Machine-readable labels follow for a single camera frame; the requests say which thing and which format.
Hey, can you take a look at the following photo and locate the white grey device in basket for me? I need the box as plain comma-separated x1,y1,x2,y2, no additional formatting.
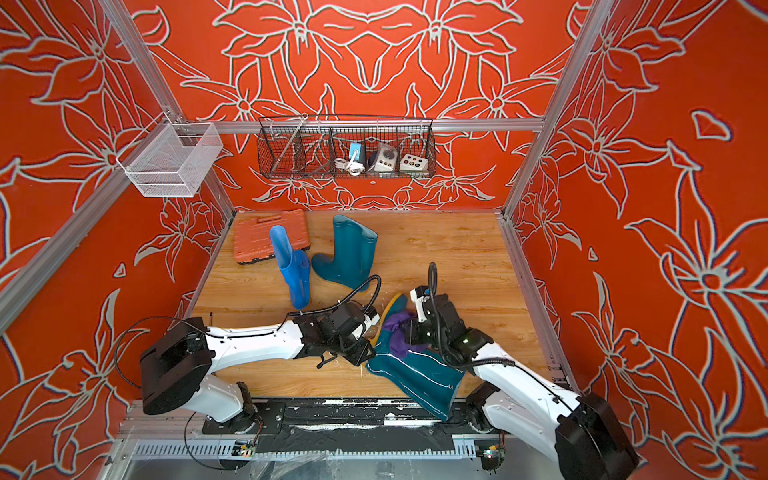
369,144,398,173

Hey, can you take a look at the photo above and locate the blue white small box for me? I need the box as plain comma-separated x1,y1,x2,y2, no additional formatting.
348,143,363,162

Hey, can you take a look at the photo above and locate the white mesh wall basket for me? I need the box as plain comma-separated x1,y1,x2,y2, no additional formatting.
118,123,223,198

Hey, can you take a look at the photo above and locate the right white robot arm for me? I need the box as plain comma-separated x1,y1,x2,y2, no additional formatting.
410,286,639,479

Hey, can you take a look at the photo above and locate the orange plastic tool case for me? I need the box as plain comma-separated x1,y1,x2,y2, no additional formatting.
233,209,311,265

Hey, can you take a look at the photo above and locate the black wire wall basket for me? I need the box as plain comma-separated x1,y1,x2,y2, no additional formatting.
257,114,437,180

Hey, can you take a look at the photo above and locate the purple cloth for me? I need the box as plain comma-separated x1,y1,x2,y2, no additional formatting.
382,310,428,360

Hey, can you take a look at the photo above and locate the teal boot with yellow sole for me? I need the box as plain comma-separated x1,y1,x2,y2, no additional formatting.
311,215,378,289

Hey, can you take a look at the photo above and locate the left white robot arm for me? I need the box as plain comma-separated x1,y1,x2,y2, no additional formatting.
140,301,380,433

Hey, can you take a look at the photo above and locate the bright blue rubber boot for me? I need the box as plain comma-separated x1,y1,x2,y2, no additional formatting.
270,225,311,310

